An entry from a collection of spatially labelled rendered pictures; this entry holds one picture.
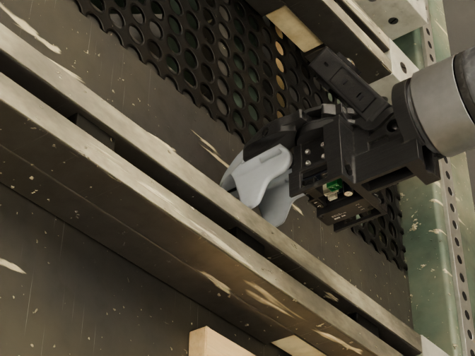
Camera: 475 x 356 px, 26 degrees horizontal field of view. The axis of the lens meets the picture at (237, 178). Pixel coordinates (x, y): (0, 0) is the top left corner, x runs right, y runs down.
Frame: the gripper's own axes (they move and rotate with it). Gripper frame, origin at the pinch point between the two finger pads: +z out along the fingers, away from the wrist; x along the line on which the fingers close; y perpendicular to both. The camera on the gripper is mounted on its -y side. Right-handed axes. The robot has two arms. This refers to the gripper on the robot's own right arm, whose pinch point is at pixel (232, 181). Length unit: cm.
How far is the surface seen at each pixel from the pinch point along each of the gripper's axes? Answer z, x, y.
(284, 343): 0.9, 9.2, 12.6
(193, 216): -4.8, -11.0, 11.6
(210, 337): 0.5, -2.1, 16.6
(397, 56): -5.0, 27.0, -32.3
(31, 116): -4.7, -27.6, 12.6
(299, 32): 0.3, 12.8, -28.7
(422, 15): -5, 36, -47
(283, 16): 0.2, 9.6, -28.7
